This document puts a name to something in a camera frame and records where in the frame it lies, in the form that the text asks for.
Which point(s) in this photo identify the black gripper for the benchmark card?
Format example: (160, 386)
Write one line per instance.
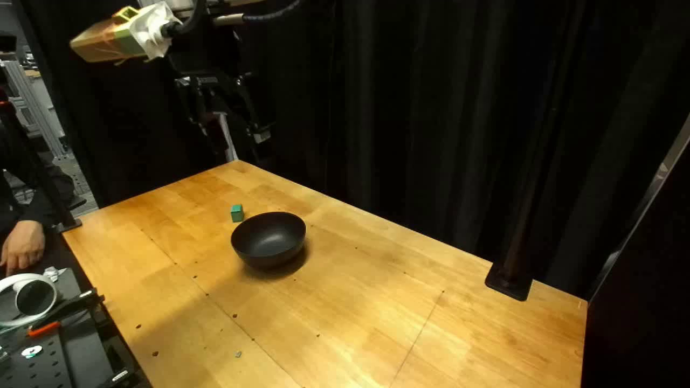
(205, 53)

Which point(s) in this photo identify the small green block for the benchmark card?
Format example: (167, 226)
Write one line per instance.
(236, 211)

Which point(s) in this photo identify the black bowl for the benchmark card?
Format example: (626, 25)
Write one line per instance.
(270, 240)

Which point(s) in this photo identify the person's hand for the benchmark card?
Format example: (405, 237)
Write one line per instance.
(21, 245)

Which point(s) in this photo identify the black curtain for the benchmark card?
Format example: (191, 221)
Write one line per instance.
(401, 109)

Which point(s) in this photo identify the person's dark sleeve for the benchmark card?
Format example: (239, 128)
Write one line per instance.
(24, 180)

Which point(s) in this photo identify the white headset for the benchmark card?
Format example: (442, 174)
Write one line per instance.
(25, 297)

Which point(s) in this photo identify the black perforated side board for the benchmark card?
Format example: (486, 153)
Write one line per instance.
(56, 345)

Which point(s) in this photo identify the black pole with base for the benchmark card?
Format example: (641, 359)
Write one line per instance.
(517, 216)

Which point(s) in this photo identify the wrist camera with coloured mount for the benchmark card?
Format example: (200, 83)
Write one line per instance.
(125, 34)

